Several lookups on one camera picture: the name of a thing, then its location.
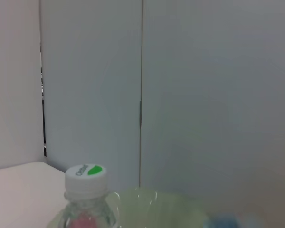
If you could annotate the clear green-label water bottle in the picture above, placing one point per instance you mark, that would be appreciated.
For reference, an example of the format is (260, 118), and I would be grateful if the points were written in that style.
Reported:
(85, 180)

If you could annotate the pink toy peach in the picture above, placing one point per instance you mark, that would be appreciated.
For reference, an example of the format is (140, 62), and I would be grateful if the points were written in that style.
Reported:
(82, 219)

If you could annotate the translucent green fruit plate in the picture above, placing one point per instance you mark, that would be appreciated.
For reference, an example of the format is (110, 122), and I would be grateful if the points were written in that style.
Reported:
(156, 209)

